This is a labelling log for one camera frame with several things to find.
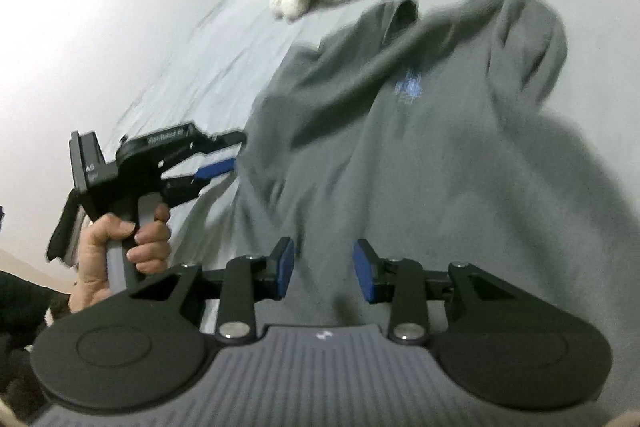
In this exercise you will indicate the person's left hand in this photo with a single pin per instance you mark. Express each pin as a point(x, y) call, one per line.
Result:
point(92, 257)

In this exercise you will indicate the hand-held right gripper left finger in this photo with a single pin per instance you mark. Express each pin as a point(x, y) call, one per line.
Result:
point(286, 269)

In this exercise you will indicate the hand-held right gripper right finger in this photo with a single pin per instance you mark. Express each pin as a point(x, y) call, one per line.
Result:
point(362, 272)

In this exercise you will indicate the person's dark clothing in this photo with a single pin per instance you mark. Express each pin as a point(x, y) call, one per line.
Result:
point(20, 307)

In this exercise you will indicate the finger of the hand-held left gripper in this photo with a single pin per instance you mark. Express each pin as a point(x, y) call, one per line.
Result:
point(225, 139)
point(215, 169)

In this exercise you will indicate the grey bed sheet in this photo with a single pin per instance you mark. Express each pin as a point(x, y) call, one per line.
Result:
point(210, 57)

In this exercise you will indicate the grey sweatshirt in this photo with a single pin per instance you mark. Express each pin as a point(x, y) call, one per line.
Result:
point(425, 157)

